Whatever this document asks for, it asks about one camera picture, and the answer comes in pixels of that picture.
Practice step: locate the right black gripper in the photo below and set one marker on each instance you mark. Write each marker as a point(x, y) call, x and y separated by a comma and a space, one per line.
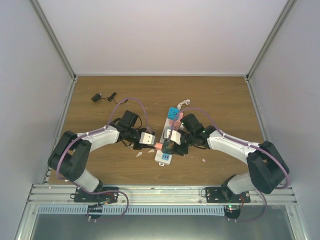
point(180, 150)

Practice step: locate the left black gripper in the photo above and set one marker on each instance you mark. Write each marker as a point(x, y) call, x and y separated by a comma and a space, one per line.
point(135, 146)

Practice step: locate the small pink plug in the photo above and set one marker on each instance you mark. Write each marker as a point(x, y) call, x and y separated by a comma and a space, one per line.
point(158, 146)

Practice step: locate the white power strip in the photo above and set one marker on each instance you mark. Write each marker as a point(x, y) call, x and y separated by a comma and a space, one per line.
point(163, 156)

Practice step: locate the black plug with cable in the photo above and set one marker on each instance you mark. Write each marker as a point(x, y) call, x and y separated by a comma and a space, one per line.
point(98, 96)

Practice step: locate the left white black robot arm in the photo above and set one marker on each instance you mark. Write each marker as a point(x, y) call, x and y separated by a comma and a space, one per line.
point(70, 156)

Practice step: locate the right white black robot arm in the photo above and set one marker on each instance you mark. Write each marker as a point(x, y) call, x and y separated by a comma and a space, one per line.
point(266, 168)

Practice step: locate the large pink adapter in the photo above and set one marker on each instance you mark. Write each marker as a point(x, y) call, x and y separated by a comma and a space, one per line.
point(177, 125)

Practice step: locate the light blue usb charger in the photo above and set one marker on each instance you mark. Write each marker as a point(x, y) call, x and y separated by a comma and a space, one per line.
point(167, 134)

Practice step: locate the dark green square adapter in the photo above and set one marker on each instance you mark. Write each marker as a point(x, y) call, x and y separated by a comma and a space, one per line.
point(168, 147)

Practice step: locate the cyan square adapter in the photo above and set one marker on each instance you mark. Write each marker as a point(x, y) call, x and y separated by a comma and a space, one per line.
point(173, 113)

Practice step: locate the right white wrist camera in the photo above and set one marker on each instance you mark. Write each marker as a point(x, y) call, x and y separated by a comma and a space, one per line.
point(175, 137)

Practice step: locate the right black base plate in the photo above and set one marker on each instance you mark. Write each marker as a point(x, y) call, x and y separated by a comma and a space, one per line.
point(214, 195)

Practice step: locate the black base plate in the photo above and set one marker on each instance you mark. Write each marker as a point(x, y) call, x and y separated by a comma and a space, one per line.
point(80, 196)
point(214, 195)

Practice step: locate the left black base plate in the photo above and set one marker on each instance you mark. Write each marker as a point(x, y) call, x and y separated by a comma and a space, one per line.
point(80, 196)

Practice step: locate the grey slotted cable duct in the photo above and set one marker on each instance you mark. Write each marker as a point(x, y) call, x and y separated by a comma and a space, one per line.
point(134, 210)

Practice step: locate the aluminium front rail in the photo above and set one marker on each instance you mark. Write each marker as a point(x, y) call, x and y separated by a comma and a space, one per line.
point(150, 195)

